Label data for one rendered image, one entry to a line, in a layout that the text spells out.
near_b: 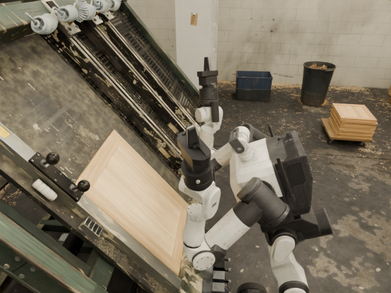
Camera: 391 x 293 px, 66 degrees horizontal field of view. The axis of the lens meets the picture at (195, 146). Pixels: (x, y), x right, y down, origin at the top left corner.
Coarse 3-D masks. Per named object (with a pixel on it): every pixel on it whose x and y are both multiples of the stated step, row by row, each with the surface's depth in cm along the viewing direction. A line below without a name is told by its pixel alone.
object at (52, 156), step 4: (52, 152) 88; (48, 156) 87; (52, 156) 87; (56, 156) 87; (44, 160) 96; (48, 160) 87; (52, 160) 87; (56, 160) 87; (40, 164) 95; (44, 164) 94; (48, 164) 96; (52, 164) 87
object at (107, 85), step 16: (48, 0) 139; (80, 0) 139; (80, 16) 140; (64, 32) 143; (64, 48) 146; (80, 48) 147; (80, 64) 149; (96, 64) 153; (96, 80) 153; (112, 80) 156; (112, 96) 156; (128, 96) 160; (128, 112) 160; (144, 112) 165; (144, 128) 164; (160, 144) 168; (176, 160) 172
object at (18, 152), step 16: (0, 144) 91; (16, 144) 93; (16, 160) 93; (32, 176) 96; (64, 192) 98; (80, 208) 101; (96, 208) 105; (112, 224) 108; (112, 240) 107; (128, 240) 110; (128, 256) 111; (144, 256) 112; (160, 272) 114; (176, 288) 117
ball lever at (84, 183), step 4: (84, 180) 92; (72, 184) 100; (80, 184) 91; (84, 184) 91; (88, 184) 92; (72, 188) 99; (76, 188) 96; (80, 188) 91; (84, 188) 91; (88, 188) 92
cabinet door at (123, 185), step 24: (120, 144) 141; (96, 168) 119; (120, 168) 132; (144, 168) 147; (96, 192) 112; (120, 192) 124; (144, 192) 137; (168, 192) 152; (120, 216) 116; (144, 216) 128; (168, 216) 142; (144, 240) 120; (168, 240) 132; (168, 264) 124
